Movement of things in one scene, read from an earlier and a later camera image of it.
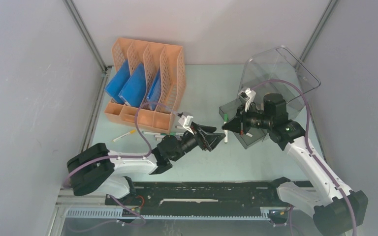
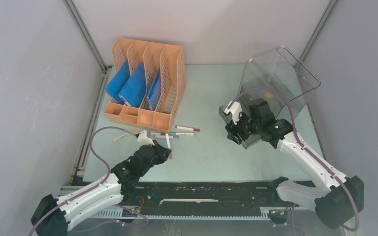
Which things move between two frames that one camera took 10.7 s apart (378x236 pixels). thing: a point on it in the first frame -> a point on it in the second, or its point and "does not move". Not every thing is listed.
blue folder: [154, 95] does not move
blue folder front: [116, 83] does not move
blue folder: [134, 92] does not move
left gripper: [209, 140] -> [163, 153]
